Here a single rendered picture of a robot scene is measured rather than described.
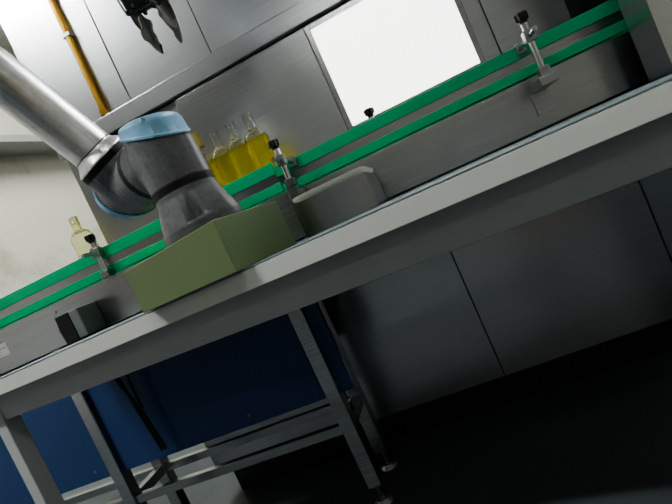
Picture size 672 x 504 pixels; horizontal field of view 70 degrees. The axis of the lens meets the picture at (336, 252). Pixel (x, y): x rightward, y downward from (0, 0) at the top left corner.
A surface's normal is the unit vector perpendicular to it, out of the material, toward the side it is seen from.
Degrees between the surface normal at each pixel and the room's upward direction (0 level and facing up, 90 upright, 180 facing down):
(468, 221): 90
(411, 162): 90
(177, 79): 90
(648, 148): 90
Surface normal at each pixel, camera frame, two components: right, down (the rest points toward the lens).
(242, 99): -0.18, 0.15
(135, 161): -0.57, 0.35
